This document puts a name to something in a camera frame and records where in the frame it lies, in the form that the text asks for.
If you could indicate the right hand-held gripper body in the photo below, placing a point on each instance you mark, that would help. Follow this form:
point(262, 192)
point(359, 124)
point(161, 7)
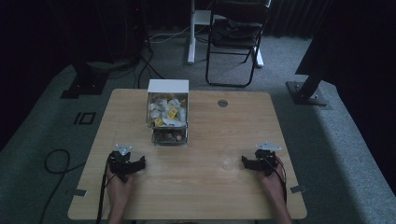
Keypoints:
point(264, 160)

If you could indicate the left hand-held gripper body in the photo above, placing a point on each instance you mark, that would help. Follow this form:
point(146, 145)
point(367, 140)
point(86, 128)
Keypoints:
point(120, 163)

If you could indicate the person's left hand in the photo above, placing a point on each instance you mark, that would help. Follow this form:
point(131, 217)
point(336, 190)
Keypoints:
point(120, 189)

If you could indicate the person's right hand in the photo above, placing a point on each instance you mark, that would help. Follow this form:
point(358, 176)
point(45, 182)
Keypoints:
point(272, 186)

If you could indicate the clear glass cup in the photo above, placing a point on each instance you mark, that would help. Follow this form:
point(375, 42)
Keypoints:
point(229, 162)

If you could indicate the pile of brown packets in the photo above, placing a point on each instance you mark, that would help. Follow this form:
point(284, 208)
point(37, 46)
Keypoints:
point(169, 136)

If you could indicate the grey tape strip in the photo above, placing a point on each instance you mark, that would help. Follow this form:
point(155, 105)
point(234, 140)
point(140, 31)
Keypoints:
point(298, 188)
point(77, 192)

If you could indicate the pile of white yellow packets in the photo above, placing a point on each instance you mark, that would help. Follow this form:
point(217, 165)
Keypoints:
point(167, 112)

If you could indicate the grey round table grommet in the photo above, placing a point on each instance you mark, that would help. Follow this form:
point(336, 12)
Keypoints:
point(222, 103)

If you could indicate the white box of packets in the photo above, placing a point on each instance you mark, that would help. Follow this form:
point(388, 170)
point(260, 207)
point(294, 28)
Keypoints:
point(168, 93)

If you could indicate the black stand base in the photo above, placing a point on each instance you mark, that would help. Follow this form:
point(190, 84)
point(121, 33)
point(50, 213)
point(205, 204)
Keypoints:
point(85, 84)

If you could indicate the black folding chair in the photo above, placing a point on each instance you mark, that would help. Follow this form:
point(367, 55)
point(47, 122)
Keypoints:
point(235, 37)

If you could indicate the white desk leg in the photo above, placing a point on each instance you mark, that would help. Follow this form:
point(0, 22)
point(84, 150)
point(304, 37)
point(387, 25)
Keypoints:
point(193, 34)

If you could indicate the black stand with base plate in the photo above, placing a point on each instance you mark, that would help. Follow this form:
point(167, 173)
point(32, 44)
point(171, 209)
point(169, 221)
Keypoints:
point(308, 90)

